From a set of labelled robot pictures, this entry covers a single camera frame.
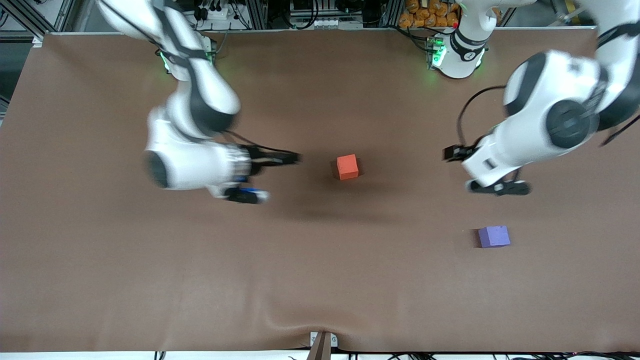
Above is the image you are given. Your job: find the aluminium frame post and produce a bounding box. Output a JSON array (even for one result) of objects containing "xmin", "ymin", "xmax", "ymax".
[{"xmin": 247, "ymin": 0, "xmax": 269, "ymax": 30}]

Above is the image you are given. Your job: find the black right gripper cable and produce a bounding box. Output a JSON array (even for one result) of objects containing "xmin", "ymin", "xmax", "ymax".
[{"xmin": 224, "ymin": 129, "xmax": 297, "ymax": 154}]

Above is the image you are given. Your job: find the orange foam block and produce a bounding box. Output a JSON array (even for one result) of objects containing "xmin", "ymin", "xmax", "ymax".
[{"xmin": 335, "ymin": 154, "xmax": 360, "ymax": 181}]

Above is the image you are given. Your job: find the white power strip with plugs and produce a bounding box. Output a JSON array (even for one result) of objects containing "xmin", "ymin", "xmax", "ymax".
[{"xmin": 197, "ymin": 2, "xmax": 237, "ymax": 22}]

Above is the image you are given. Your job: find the white socket strip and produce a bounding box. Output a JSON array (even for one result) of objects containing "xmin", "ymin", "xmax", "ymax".
[{"xmin": 299, "ymin": 17, "xmax": 364, "ymax": 30}]

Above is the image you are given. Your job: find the orange fruit net bag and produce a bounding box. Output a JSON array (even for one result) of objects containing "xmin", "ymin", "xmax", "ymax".
[{"xmin": 398, "ymin": 0, "xmax": 460, "ymax": 29}]

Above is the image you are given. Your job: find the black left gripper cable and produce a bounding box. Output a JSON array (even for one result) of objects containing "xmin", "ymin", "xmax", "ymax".
[{"xmin": 457, "ymin": 85, "xmax": 507, "ymax": 151}]

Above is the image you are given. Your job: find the metal clamp bracket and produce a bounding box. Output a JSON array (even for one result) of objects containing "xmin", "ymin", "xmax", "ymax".
[{"xmin": 309, "ymin": 331, "xmax": 339, "ymax": 349}]

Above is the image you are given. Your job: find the brown table mat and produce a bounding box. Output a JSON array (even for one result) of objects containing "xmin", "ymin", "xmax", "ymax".
[{"xmin": 0, "ymin": 29, "xmax": 640, "ymax": 354}]

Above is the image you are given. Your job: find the green-lit base control box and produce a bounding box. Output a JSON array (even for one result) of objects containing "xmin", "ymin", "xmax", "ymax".
[
  {"xmin": 202, "ymin": 37, "xmax": 218, "ymax": 66},
  {"xmin": 425, "ymin": 36, "xmax": 447, "ymax": 69}
]

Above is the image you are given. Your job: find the purple foam block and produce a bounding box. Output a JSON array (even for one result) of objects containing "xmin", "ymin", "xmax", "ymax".
[{"xmin": 477, "ymin": 225, "xmax": 512, "ymax": 249}]

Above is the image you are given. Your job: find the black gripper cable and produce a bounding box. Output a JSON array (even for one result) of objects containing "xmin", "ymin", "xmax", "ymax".
[
  {"xmin": 457, "ymin": 85, "xmax": 507, "ymax": 151},
  {"xmin": 224, "ymin": 129, "xmax": 297, "ymax": 154}
]

